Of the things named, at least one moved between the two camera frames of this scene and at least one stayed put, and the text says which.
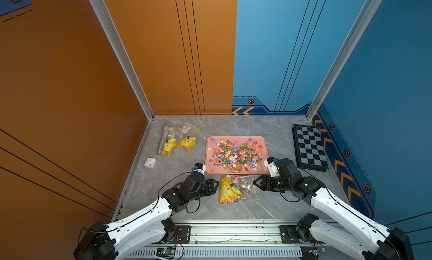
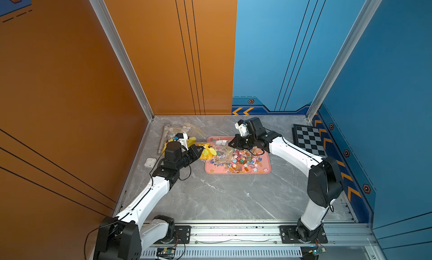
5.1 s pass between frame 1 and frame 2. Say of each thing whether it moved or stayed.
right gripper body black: moved
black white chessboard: stayed
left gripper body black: moved
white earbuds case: stayed
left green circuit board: stayed
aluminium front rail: stayed
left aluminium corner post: stayed
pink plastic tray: stayed
